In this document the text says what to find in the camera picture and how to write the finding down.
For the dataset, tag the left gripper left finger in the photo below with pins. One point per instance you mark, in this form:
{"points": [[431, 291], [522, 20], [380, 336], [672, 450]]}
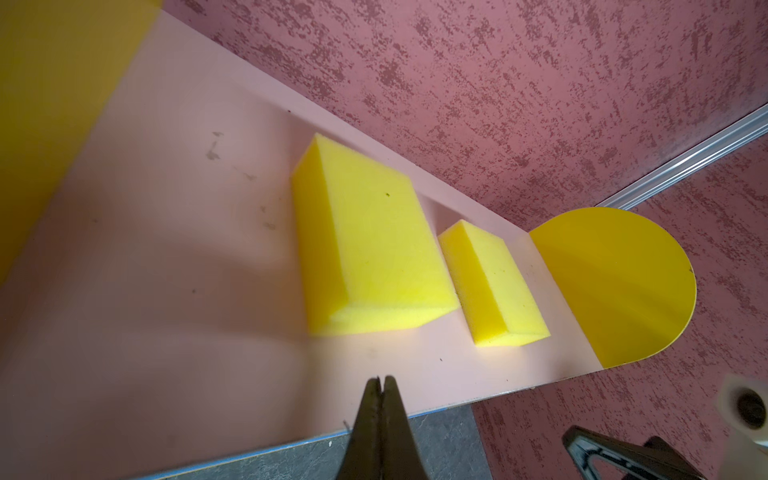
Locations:
{"points": [[362, 459]]}

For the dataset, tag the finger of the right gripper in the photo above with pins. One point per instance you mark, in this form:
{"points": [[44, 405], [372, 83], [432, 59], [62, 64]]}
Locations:
{"points": [[655, 459]]}

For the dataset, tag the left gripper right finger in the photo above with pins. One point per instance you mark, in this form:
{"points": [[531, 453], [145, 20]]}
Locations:
{"points": [[399, 454]]}

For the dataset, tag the bright yellow sponge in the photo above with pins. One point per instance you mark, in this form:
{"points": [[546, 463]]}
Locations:
{"points": [[369, 259], [498, 305]]}

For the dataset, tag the yellow shelf pink blue boards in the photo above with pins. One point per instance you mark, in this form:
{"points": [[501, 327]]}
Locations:
{"points": [[157, 312]]}

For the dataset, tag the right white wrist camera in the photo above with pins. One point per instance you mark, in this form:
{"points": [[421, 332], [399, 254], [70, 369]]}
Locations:
{"points": [[742, 404]]}

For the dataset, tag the right aluminium corner post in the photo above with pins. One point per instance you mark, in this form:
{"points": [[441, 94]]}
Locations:
{"points": [[747, 129]]}

